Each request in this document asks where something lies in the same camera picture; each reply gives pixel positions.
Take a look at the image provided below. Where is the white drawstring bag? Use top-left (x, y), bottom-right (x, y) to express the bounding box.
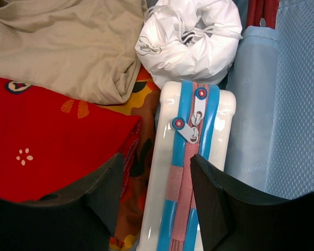
top-left (135, 0), bottom-right (242, 88)

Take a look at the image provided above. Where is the orange camouflage garment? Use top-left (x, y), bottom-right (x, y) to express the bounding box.
top-left (106, 67), bottom-right (160, 250)

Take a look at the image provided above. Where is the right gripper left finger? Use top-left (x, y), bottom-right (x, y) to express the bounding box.
top-left (0, 154), bottom-right (124, 250)

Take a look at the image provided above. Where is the beige shirt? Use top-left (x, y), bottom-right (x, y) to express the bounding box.
top-left (0, 1), bottom-right (147, 105)

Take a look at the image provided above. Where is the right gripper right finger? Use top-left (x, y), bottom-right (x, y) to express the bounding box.
top-left (190, 154), bottom-right (314, 250)

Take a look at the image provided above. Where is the white blue toiletry case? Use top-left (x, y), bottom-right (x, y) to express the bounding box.
top-left (137, 81), bottom-right (236, 250)

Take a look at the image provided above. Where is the red patterned towel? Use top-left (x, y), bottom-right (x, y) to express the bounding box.
top-left (0, 78), bottom-right (141, 202)

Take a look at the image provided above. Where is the red suitcase blue lining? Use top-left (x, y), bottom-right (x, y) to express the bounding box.
top-left (225, 1), bottom-right (314, 199)

